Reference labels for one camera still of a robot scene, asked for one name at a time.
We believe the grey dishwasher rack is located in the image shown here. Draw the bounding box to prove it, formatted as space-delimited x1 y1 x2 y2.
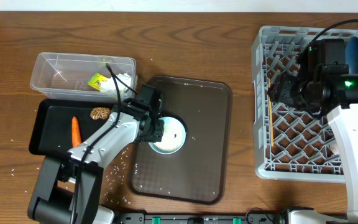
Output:
251 26 358 183

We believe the light blue rice bowl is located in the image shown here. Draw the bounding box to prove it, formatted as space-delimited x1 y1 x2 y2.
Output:
149 116 186 154

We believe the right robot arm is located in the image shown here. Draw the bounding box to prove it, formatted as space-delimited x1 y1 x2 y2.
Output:
267 37 358 223

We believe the orange carrot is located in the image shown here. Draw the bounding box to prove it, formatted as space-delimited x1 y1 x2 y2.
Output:
71 116 82 147

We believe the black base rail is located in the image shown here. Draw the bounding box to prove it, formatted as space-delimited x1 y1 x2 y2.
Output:
112 207 348 224

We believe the wooden chopstick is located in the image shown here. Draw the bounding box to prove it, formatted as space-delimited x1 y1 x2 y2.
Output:
267 78 274 148

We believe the brown plastic tray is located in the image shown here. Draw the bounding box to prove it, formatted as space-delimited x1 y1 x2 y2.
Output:
128 76 232 205

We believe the brown noodle clump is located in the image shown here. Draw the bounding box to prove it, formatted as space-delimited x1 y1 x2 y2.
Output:
90 107 111 120

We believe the clear plastic bin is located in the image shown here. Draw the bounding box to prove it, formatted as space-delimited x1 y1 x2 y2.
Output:
30 52 138 103

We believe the foil snack wrapper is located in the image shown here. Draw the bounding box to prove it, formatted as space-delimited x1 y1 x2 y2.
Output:
88 73 109 91

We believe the white paper napkin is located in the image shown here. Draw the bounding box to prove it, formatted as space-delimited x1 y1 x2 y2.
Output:
100 73 132 93

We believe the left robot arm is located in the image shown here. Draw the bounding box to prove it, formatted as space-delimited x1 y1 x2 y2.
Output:
27 85 164 223

